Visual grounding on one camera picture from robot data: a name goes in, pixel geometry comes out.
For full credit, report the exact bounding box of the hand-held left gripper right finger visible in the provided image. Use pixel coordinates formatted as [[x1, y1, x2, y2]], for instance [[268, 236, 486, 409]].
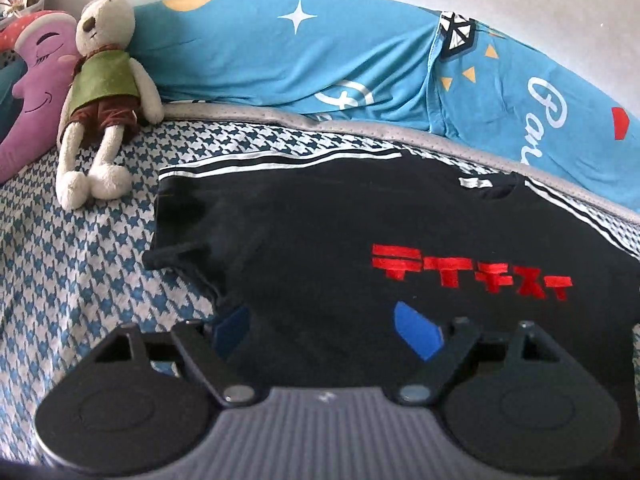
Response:
[[394, 301, 562, 405]]

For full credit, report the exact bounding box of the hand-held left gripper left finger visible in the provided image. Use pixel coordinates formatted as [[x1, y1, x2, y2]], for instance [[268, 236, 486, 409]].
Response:
[[94, 305, 259, 407]]

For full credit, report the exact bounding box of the black white-striped t-shirt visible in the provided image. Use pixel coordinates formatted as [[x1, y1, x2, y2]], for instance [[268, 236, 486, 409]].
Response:
[[142, 152, 640, 398]]

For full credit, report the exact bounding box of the blue printed quilt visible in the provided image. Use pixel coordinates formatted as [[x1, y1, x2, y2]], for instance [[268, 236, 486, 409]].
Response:
[[132, 0, 640, 212]]

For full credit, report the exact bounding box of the beige rabbit plush toy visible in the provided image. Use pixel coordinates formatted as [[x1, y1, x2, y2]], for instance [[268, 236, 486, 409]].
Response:
[[55, 0, 166, 211]]

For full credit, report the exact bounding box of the purple moon plush pillow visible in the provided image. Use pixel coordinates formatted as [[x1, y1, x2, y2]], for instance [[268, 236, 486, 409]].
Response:
[[0, 10, 82, 184]]

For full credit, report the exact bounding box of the teal pillow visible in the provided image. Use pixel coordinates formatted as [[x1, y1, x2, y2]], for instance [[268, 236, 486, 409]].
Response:
[[0, 57, 27, 112]]

